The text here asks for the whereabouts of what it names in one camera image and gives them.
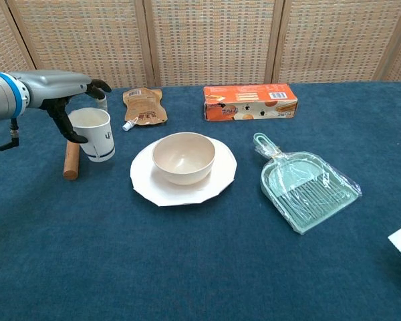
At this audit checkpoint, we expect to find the wooden rolling pin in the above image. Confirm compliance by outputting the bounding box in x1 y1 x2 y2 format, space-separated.
63 140 81 181

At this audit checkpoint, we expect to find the brown spout pouch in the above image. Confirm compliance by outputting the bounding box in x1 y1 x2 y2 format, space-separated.
122 87 168 132

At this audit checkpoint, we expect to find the orange cardboard box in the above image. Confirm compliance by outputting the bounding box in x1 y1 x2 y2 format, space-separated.
203 83 299 122

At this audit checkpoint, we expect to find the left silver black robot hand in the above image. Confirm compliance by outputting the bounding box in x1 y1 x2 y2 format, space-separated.
27 69 112 144

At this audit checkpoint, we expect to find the blue table cloth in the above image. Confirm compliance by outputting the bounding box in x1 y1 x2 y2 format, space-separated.
0 82 401 321

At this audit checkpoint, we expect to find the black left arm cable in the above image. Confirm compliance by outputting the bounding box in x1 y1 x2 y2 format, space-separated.
0 117 21 156

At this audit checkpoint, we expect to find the white paper cup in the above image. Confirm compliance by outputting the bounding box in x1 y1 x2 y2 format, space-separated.
68 107 116 163

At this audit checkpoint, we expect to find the white plate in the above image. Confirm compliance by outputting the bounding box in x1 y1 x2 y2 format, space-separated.
130 135 238 207

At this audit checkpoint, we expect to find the woven bamboo folding screen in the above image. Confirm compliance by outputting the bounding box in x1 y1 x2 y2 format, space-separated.
0 0 401 88

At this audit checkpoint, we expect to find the green dustpan in plastic bag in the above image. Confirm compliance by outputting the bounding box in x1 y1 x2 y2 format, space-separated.
253 132 362 235

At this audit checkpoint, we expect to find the beige bowl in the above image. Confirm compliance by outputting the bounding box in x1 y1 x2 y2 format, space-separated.
151 132 217 186

